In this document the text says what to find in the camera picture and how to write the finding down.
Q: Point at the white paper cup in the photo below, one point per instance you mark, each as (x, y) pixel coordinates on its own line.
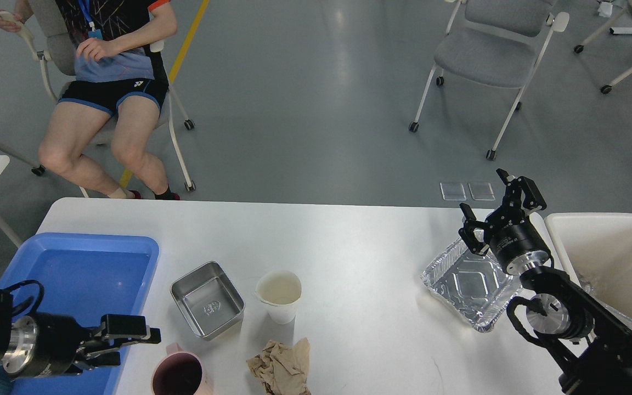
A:
(279, 292)

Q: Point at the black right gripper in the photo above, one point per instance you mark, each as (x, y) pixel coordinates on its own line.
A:
(517, 247)

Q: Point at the person in patterned shirt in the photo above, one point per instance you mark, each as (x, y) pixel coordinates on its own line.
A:
(116, 75)

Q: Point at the left floor outlet cover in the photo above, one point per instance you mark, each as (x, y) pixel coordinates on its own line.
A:
(453, 191)

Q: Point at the aluminium foil tray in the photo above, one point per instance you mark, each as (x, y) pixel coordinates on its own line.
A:
(473, 286)

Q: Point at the square stainless steel tray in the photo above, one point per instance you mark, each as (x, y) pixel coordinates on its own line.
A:
(208, 300)

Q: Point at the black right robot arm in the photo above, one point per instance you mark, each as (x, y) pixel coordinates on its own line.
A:
(592, 347)

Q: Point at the pink ceramic mug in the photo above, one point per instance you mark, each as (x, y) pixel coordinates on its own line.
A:
(181, 372)

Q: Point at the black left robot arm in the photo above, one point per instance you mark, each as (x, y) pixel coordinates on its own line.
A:
(20, 299)

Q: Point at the floor outlet cover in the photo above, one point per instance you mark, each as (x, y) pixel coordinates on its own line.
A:
(453, 191)
(481, 191)

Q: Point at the white plastic bin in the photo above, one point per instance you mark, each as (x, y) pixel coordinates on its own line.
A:
(596, 248)

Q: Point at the foil tray in bin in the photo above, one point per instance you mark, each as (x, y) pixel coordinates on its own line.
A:
(589, 288)

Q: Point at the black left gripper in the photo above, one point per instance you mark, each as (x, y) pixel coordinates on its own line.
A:
(46, 345)

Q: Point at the crumpled brown paper napkin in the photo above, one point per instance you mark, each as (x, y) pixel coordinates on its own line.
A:
(282, 369)

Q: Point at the grey chair right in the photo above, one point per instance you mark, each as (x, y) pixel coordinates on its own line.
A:
(490, 59)

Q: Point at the blue plastic tray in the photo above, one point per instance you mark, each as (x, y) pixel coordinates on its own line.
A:
(85, 276)

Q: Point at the right floor outlet cover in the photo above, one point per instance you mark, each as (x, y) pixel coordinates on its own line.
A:
(481, 191)

